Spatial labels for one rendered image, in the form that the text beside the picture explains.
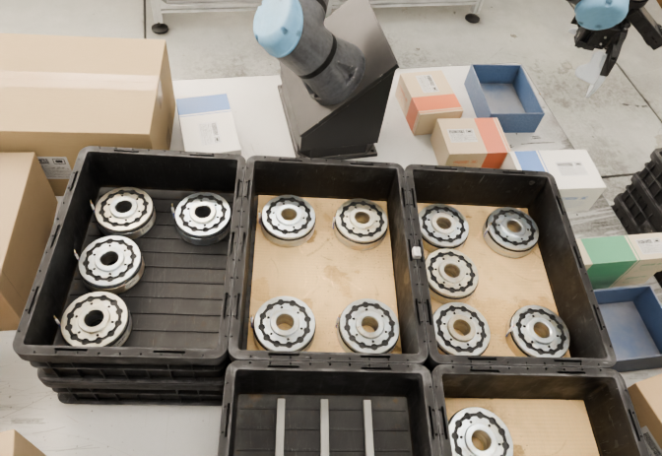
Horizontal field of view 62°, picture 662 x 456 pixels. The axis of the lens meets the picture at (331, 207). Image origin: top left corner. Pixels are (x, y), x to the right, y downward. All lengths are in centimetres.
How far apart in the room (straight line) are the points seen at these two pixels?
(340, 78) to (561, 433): 78
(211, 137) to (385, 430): 73
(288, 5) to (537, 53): 223
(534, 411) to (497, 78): 100
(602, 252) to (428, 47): 196
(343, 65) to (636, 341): 84
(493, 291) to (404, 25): 223
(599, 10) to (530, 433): 66
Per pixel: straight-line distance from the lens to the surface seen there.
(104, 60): 133
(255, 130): 142
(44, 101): 126
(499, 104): 164
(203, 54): 280
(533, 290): 112
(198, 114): 134
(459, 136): 140
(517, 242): 113
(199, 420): 106
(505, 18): 341
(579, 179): 141
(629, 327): 134
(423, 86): 151
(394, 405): 94
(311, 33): 116
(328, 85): 121
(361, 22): 135
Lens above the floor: 171
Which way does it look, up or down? 52 degrees down
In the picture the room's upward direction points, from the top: 10 degrees clockwise
